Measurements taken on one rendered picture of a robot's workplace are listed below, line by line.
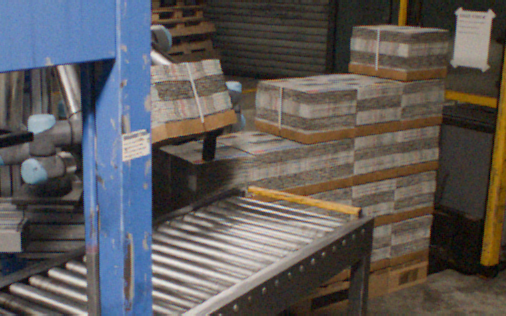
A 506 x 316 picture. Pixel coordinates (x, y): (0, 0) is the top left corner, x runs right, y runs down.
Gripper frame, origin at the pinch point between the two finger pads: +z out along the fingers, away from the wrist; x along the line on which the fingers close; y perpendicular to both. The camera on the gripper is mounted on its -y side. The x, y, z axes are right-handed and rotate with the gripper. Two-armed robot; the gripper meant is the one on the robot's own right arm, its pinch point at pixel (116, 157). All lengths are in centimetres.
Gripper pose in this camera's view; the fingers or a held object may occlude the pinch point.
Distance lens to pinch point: 249.2
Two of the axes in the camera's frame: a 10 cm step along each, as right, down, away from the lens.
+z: 5.9, -2.1, 7.8
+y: -2.9, -9.6, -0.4
